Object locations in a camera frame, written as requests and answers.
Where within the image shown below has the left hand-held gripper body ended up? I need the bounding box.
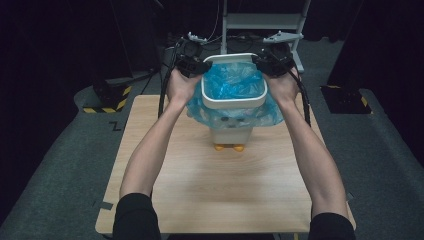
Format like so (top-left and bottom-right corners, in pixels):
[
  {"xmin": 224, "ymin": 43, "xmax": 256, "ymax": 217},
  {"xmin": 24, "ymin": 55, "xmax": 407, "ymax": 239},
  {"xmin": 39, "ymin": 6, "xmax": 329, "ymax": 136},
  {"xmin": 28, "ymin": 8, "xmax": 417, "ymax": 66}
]
[{"xmin": 173, "ymin": 31, "xmax": 209, "ymax": 80}]

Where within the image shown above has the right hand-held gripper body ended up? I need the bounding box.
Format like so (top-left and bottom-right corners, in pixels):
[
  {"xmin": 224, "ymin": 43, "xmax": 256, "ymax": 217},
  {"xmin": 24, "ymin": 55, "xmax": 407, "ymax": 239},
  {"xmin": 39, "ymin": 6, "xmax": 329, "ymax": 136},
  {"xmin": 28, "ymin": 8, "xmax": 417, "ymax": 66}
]
[{"xmin": 258, "ymin": 30, "xmax": 305, "ymax": 79}]

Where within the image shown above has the blue plastic bag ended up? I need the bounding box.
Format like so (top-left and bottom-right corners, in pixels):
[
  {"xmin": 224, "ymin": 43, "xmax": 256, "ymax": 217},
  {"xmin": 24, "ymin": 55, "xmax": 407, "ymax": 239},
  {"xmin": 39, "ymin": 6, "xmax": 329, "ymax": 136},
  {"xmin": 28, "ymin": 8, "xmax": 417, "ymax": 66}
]
[{"xmin": 186, "ymin": 61, "xmax": 285, "ymax": 131}]

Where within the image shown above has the white bin rim ring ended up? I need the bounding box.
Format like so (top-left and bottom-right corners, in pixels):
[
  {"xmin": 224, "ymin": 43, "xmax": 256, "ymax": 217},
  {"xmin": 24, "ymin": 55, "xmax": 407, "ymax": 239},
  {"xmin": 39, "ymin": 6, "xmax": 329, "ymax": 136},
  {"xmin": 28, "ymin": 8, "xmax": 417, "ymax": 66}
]
[{"xmin": 200, "ymin": 52, "xmax": 269, "ymax": 110}]

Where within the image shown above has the white cartoon face trash bin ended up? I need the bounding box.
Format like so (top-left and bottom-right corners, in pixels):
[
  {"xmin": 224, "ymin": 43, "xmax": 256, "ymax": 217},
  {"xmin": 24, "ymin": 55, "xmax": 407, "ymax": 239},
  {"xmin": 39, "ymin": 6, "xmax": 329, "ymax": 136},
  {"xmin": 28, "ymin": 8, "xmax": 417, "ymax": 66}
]
[{"xmin": 209, "ymin": 114, "xmax": 255, "ymax": 154}]

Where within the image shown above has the person's left hand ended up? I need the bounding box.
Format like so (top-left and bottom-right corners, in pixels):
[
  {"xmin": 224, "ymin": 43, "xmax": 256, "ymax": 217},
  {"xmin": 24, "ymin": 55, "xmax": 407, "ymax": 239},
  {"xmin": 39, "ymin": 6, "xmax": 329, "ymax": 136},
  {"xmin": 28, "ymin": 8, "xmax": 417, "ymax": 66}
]
[{"xmin": 166, "ymin": 68, "xmax": 203, "ymax": 105}]

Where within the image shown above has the person's right hand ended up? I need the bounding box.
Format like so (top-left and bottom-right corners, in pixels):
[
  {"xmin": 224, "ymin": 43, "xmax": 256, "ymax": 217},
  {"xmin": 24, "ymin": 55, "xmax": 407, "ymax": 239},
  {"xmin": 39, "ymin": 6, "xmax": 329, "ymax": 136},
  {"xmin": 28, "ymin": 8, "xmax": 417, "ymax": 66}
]
[{"xmin": 264, "ymin": 65, "xmax": 301, "ymax": 105}]

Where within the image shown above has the white metal stand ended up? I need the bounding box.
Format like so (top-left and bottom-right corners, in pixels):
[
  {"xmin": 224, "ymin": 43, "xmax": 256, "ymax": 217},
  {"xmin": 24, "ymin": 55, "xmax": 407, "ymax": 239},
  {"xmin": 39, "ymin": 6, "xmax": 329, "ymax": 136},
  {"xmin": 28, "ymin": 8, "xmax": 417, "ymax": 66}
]
[{"xmin": 218, "ymin": 0, "xmax": 313, "ymax": 75}]

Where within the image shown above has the black base with yellow stripes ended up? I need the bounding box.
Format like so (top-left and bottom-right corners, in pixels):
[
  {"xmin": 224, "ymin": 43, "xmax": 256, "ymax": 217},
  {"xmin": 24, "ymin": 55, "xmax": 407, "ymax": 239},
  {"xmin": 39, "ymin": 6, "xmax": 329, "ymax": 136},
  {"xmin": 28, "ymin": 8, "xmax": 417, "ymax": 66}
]
[
  {"xmin": 320, "ymin": 84, "xmax": 373, "ymax": 115},
  {"xmin": 82, "ymin": 78, "xmax": 133, "ymax": 115}
]

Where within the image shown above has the person's black left sleeve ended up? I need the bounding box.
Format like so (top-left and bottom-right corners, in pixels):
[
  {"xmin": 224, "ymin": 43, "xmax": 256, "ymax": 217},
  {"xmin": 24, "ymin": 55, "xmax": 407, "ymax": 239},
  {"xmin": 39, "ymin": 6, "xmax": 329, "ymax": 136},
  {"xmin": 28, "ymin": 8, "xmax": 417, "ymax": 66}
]
[{"xmin": 112, "ymin": 192, "xmax": 163, "ymax": 240}]

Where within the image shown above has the person's black sleeve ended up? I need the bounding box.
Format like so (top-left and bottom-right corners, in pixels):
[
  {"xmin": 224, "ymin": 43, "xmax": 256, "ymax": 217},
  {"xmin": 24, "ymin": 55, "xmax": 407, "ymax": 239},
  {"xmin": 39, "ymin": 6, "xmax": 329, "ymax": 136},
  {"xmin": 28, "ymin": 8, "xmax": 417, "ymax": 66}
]
[
  {"xmin": 307, "ymin": 212, "xmax": 357, "ymax": 240},
  {"xmin": 112, "ymin": 192, "xmax": 163, "ymax": 240}
]

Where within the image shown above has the person's black right sleeve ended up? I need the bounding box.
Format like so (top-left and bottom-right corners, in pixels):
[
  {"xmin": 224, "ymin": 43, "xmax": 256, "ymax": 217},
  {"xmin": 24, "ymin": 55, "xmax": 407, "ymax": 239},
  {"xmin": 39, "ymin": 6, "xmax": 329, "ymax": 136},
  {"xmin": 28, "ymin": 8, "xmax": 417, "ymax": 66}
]
[{"xmin": 307, "ymin": 212, "xmax": 357, "ymax": 240}]

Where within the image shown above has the black floor cable bundle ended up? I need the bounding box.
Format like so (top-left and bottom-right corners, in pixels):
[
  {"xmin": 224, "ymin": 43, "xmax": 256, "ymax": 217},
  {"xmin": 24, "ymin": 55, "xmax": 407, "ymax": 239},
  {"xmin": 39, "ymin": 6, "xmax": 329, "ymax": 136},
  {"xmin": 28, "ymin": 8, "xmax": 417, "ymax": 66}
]
[{"xmin": 226, "ymin": 32, "xmax": 268, "ymax": 54}]

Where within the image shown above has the white floor cable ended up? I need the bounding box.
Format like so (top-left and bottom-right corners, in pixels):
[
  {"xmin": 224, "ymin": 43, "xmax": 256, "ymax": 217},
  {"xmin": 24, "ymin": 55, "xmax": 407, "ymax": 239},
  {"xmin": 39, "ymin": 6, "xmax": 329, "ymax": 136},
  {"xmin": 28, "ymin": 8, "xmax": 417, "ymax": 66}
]
[{"xmin": 203, "ymin": 0, "xmax": 223, "ymax": 46}]

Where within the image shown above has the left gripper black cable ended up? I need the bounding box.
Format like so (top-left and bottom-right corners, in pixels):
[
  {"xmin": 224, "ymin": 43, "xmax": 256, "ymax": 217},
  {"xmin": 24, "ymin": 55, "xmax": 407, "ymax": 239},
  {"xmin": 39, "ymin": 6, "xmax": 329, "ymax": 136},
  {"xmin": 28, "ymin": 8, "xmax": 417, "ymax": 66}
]
[{"xmin": 157, "ymin": 37, "xmax": 185, "ymax": 118}]

